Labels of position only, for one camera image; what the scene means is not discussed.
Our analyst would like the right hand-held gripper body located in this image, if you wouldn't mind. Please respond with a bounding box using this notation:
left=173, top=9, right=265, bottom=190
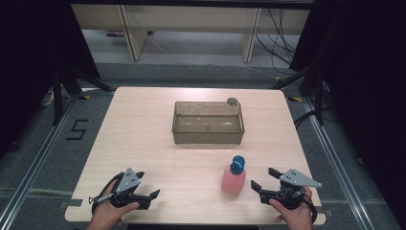
left=259, top=168, right=323, bottom=211

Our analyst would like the person's right hand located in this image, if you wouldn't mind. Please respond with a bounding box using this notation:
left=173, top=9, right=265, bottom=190
left=268, top=186, right=315, bottom=230

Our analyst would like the black metal stand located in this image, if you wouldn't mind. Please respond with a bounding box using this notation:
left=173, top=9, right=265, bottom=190
left=52, top=63, right=116, bottom=127
left=271, top=60, right=326, bottom=127

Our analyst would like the pink bottle with blue cap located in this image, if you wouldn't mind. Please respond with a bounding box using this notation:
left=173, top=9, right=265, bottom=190
left=221, top=154, right=247, bottom=195

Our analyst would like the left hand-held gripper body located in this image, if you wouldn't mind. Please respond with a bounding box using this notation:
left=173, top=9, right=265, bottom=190
left=88, top=167, right=151, bottom=211

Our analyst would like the black gripper strap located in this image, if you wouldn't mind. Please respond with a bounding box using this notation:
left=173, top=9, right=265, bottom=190
left=300, top=191, right=318, bottom=224
left=91, top=172, right=125, bottom=215

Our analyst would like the metal floor rail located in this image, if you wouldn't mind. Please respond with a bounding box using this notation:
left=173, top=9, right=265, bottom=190
left=302, top=97, right=375, bottom=230
left=0, top=95, right=80, bottom=224

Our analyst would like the beige wooden desk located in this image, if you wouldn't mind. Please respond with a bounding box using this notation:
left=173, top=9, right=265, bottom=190
left=70, top=3, right=310, bottom=63

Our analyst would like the bundle of black cables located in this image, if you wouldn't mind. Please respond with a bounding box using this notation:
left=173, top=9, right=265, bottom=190
left=254, top=9, right=299, bottom=77

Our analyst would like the transparent brown plastic bin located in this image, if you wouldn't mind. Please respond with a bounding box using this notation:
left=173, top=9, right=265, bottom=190
left=171, top=101, right=246, bottom=145

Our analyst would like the person's left hand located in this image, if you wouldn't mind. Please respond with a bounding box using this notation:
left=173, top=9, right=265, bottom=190
left=87, top=182, right=141, bottom=230

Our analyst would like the black floor cable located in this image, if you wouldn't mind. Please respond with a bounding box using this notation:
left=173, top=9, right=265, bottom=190
left=293, top=109, right=321, bottom=129

